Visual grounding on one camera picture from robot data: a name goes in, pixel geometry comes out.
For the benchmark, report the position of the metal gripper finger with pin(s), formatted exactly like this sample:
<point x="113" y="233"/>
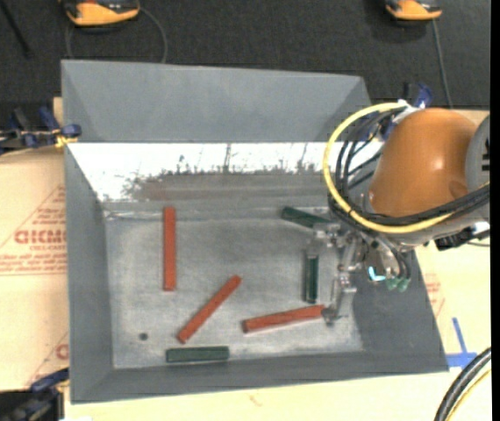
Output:
<point x="342" y="294"/>
<point x="316" y="246"/>

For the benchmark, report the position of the dark green flat block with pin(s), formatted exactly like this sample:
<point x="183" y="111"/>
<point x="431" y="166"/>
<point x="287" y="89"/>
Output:
<point x="312" y="281"/>
<point x="302" y="218"/>
<point x="197" y="354"/>

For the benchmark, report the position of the red-brown flat block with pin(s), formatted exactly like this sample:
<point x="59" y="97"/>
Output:
<point x="283" y="318"/>
<point x="209" y="308"/>
<point x="169" y="248"/>

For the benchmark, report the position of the grey metal bin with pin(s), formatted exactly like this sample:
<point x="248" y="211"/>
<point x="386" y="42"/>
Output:
<point x="232" y="257"/>

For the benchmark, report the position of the black cylinder on white bracket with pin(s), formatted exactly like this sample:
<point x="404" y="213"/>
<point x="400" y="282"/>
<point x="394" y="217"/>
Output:
<point x="454" y="238"/>

